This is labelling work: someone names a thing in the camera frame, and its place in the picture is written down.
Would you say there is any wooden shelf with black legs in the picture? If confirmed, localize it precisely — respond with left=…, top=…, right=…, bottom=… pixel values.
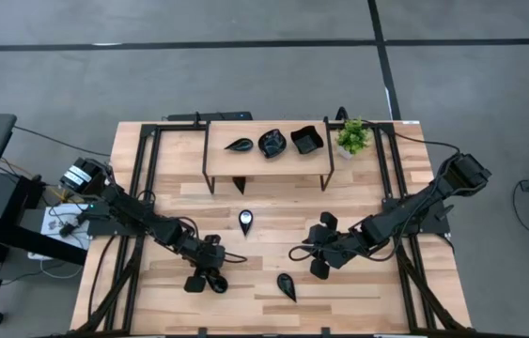
left=201, top=119, right=335, bottom=194

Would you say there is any black metal rig frame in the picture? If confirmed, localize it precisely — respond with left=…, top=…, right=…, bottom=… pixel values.
left=70, top=119, right=475, bottom=338

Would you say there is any black square wavy mini plate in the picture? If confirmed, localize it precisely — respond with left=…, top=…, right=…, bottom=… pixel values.
left=289, top=125, right=325, bottom=155

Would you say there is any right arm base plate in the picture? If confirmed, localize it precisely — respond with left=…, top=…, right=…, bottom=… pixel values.
left=382, top=195, right=452, bottom=236

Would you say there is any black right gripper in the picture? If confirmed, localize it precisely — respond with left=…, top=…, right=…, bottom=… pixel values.
left=302, top=210, right=364, bottom=282

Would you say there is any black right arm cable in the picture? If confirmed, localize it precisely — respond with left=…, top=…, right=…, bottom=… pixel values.
left=288, top=243, right=321, bottom=263

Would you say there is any black leaf-shaped mini plate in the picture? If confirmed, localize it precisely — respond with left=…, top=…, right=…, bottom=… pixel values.
left=257, top=128, right=288, bottom=160

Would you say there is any black taut cable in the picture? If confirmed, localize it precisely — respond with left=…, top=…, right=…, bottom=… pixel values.
left=360, top=119, right=462, bottom=156

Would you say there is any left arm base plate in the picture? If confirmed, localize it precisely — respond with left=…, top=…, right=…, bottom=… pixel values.
left=86, top=199, right=156, bottom=238

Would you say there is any green plant in white pot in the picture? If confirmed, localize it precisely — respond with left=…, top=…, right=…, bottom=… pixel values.
left=335, top=116, right=372, bottom=161

